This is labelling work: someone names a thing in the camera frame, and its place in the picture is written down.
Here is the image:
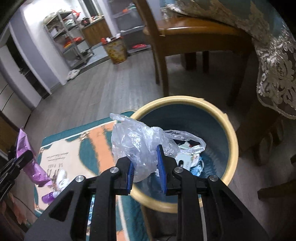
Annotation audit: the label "purple plastic wrapper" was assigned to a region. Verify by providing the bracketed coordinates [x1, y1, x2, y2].
[16, 128, 52, 187]

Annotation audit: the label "clear plastic bag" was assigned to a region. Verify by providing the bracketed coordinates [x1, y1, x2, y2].
[109, 113, 206, 182]

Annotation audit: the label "blue glove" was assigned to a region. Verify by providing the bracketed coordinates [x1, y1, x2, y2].
[190, 161, 204, 177]

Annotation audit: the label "white medicine box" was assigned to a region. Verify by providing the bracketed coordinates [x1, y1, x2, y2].
[176, 154, 203, 171]

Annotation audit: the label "yellow rimmed teal trash bin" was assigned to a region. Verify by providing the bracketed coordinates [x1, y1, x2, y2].
[130, 95, 239, 214]

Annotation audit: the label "person's left hand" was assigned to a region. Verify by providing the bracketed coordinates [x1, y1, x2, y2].
[1, 192, 28, 230]

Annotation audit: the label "purple tube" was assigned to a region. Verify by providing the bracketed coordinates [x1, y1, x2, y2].
[42, 191, 59, 204]

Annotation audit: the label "white face mask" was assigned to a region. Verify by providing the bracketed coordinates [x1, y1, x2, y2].
[54, 169, 70, 194]

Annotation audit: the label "white refrigerator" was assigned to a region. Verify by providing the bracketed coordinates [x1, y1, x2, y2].
[1, 45, 42, 128]

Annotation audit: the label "teal orange patterned mat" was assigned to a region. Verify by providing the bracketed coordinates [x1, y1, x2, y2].
[34, 118, 149, 240]

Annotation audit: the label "white slippers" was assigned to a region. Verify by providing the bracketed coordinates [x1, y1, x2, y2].
[66, 69, 80, 81]

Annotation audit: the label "left metal shelf rack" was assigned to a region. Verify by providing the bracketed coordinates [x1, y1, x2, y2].
[43, 11, 94, 70]

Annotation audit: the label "metal shelf rack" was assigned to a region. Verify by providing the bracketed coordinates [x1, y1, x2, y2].
[43, 11, 94, 70]
[106, 0, 151, 55]

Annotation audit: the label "wooden kitchen cabinet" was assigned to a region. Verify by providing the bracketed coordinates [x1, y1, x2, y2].
[82, 18, 112, 47]

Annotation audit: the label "floral patterned waste bin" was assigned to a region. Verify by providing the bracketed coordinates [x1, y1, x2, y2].
[102, 38, 127, 64]

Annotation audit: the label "teal lace tablecloth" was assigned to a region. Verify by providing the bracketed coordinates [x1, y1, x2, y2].
[160, 0, 295, 120]

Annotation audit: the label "wooden chair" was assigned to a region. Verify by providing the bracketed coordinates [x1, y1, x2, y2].
[133, 1, 252, 106]

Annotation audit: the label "right metal shelf rack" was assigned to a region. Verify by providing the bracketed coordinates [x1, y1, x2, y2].
[106, 0, 151, 55]

